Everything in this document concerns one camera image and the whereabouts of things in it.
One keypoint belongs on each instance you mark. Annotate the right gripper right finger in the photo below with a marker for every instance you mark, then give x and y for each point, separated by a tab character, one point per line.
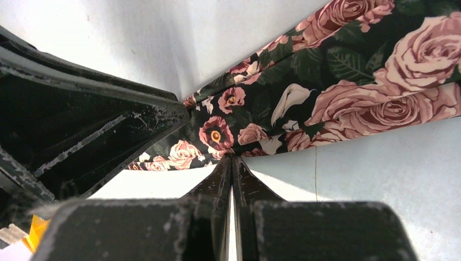
271	228

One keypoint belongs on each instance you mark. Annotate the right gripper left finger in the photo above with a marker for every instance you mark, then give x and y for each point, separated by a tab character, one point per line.
192	227

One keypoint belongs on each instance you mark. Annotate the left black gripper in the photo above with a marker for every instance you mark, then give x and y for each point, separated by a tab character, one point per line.
66	129

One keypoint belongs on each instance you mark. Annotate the pink rose floral tie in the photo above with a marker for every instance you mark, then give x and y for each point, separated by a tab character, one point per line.
352	69

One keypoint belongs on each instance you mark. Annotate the yellow plastic bin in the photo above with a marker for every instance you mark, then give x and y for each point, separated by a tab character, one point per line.
37	229

